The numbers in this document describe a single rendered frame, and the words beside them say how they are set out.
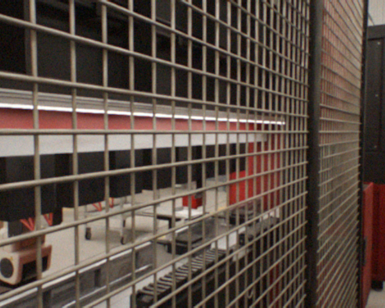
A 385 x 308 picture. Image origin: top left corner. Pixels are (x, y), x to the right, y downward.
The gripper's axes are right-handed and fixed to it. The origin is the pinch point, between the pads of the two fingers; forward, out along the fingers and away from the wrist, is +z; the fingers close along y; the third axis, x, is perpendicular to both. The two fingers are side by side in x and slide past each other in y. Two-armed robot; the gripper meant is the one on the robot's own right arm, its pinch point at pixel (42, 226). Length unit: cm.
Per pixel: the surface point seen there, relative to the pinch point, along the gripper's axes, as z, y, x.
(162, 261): 34, 13, -41
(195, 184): 10, 45, -53
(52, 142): -11, -41, -61
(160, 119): -17, 11, -68
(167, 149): -5, 16, -62
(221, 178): -37, 728, 224
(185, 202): 6, 211, 49
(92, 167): -3, -26, -58
